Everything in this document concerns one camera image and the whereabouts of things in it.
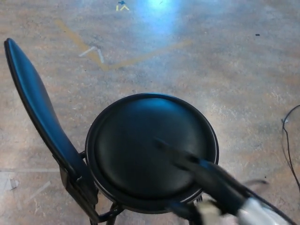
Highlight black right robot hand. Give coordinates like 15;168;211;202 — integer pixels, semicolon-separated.
152;136;250;215

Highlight black swivel chair with backrest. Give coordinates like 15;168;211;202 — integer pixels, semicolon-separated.
4;38;220;225

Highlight long clear tape strip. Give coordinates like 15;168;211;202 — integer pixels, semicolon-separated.
22;180;52;203

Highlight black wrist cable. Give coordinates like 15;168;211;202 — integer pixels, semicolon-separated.
243;179;300;225

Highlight thin black floor cable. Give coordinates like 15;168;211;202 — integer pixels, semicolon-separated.
281;104;300;186

